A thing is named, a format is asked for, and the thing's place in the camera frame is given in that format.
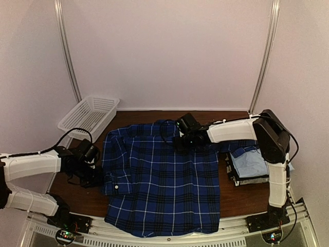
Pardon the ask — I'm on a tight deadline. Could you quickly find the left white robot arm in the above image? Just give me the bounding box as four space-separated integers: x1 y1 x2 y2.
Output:
1 139 103 228

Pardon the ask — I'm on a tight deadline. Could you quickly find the aluminium frame post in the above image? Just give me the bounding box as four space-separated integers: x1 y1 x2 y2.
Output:
54 0 82 103
248 0 280 114

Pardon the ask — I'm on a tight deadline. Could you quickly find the right circuit board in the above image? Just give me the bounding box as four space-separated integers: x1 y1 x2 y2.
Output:
262 230 283 244

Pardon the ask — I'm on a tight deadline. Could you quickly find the left circuit board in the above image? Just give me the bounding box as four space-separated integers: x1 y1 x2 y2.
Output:
55 229 77 245

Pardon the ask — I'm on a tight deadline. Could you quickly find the right aluminium frame post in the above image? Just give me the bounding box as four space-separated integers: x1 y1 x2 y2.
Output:
248 0 280 114

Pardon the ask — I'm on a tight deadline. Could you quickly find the blue plaid long sleeve shirt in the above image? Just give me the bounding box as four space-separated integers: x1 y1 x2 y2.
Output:
100 118 260 238

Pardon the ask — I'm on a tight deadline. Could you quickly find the light blue folded shirt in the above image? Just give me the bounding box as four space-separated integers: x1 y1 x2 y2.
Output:
230 145 295 180

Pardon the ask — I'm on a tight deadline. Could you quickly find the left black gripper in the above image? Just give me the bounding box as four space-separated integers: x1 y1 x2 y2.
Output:
73 162 103 189

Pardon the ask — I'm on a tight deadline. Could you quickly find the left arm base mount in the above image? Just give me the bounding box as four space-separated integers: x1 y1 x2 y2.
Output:
46 193 92 234

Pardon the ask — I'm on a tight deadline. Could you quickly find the left aluminium frame post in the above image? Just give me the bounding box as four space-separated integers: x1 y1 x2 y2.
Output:
54 0 82 103

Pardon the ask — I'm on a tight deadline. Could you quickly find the circuit board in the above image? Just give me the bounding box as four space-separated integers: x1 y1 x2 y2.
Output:
262 230 283 244
55 229 77 245

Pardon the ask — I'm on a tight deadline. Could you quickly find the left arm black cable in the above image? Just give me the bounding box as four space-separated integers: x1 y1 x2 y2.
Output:
5 128 95 157

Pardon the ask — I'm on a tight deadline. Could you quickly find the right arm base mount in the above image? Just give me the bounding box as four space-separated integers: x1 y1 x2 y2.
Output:
246 205 290 233

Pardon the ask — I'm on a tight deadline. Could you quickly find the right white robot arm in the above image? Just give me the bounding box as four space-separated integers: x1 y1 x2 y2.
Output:
173 109 292 227

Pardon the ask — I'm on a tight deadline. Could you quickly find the white plastic mesh basket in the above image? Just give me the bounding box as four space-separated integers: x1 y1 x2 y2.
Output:
58 96 120 141

